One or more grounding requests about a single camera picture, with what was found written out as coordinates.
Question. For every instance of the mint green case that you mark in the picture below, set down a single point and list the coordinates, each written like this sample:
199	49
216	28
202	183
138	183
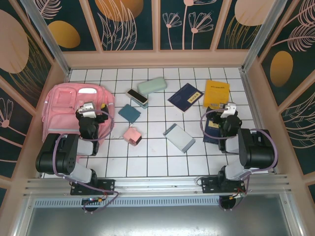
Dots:
152	85

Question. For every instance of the narrow navy book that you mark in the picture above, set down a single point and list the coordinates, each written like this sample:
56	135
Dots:
209	135

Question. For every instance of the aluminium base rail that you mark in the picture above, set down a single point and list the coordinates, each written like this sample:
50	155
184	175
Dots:
157	183

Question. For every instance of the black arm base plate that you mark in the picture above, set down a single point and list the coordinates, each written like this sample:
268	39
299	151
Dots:
208	185
108	185

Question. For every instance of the grey white notebook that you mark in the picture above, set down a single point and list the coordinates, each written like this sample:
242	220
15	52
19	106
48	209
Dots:
178	137

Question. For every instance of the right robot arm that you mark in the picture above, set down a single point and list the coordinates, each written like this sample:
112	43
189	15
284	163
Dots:
258	152

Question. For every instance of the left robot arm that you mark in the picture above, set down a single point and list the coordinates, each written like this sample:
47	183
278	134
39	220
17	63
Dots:
61	152

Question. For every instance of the small teal notebook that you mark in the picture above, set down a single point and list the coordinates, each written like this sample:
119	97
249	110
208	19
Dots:
129	113

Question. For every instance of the pink cube box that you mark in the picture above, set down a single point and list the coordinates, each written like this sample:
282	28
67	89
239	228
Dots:
130	134

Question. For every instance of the aluminium side rail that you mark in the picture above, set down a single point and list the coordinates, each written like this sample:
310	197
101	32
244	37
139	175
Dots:
258	123

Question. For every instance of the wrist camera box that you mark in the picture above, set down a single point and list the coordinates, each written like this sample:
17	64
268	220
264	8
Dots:
88	108
228	110

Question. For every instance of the pink backpack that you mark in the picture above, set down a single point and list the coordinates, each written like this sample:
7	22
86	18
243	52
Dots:
61	108

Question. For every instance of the clear plastic ruler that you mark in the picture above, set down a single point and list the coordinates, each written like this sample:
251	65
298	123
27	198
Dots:
261	34

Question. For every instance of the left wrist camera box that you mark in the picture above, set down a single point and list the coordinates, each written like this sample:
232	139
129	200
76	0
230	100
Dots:
88	108

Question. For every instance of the grey metal panel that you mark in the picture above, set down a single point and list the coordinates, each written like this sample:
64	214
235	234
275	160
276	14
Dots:
157	223

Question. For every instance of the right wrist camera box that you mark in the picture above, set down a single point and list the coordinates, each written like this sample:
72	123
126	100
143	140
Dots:
228	110

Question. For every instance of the aluminium corner post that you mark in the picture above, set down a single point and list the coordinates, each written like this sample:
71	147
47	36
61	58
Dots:
53	46

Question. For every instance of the yellow book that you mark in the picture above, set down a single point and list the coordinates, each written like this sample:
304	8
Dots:
216	92

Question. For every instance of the large navy book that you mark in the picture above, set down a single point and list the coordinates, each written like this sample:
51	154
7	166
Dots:
183	98

